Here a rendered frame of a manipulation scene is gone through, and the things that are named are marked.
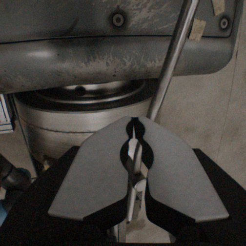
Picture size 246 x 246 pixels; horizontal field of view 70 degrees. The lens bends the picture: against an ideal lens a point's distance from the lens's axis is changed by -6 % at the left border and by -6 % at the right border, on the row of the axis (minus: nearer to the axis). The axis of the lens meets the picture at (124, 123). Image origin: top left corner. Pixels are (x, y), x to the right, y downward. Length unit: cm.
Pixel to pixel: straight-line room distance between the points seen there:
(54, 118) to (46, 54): 11
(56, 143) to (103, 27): 19
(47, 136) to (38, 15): 18
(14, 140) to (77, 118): 155
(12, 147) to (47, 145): 152
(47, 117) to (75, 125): 4
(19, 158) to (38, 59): 173
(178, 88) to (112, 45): 169
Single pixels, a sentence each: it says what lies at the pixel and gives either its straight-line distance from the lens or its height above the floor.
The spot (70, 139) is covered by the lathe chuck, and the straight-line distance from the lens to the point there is 30.
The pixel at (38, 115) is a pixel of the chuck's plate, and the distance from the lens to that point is 31.
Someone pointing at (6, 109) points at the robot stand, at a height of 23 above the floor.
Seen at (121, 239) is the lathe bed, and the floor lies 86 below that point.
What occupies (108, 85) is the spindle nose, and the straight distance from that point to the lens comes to 32.
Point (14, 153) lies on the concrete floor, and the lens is 189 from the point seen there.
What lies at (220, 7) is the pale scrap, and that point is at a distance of 30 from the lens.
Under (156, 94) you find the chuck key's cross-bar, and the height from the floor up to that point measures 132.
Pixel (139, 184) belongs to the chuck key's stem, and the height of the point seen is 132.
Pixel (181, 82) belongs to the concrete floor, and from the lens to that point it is 190.
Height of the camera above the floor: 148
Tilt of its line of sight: 55 degrees down
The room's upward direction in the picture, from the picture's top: 148 degrees clockwise
